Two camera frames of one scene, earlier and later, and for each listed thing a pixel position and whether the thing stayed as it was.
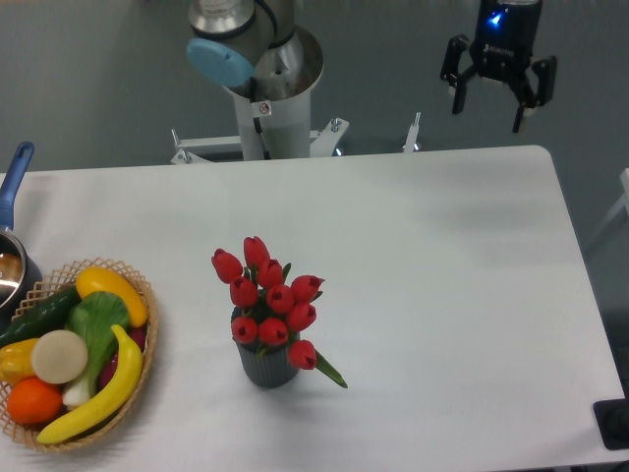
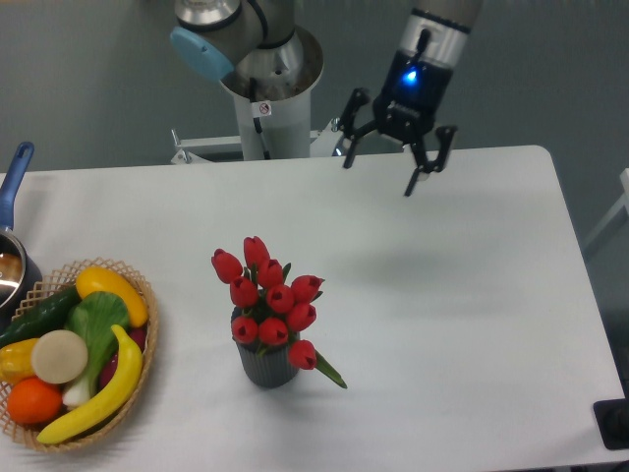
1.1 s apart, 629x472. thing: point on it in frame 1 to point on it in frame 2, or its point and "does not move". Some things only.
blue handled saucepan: (20, 273) does not move
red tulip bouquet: (275, 308) does not move
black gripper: (505, 40) to (413, 92)
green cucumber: (50, 316) does not move
